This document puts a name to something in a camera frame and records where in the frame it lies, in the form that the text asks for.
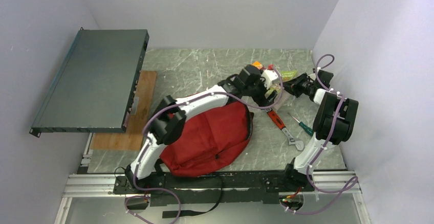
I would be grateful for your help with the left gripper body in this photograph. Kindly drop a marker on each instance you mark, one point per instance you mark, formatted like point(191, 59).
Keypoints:
point(257, 91)

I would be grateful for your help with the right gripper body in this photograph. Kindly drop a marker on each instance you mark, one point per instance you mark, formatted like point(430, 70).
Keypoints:
point(301, 85)

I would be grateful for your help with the purple Roald Dahl book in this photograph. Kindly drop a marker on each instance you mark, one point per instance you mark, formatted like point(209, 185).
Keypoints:
point(258, 65)

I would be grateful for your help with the green Treehouse book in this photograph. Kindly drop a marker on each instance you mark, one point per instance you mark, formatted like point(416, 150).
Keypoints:
point(286, 76)

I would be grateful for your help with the red backpack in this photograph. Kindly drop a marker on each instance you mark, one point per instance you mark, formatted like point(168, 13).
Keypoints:
point(210, 141)

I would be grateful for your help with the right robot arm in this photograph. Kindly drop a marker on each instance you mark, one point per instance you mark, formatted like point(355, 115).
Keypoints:
point(333, 124)

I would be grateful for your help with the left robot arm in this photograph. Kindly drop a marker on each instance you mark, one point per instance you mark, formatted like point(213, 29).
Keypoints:
point(168, 121)

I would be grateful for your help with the wooden board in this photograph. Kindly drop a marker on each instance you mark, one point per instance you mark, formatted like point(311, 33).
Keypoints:
point(132, 138)

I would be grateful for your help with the dark grey rack server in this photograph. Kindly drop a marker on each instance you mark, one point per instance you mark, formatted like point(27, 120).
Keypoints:
point(94, 89)

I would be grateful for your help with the green handled screwdriver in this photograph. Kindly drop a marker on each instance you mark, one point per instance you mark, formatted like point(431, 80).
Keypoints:
point(304, 127)

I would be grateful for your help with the orange handled adjustable wrench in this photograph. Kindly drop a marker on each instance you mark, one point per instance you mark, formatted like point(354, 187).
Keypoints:
point(280, 124)

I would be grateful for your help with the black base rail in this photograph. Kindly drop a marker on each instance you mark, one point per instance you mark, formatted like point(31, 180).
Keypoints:
point(228, 186)

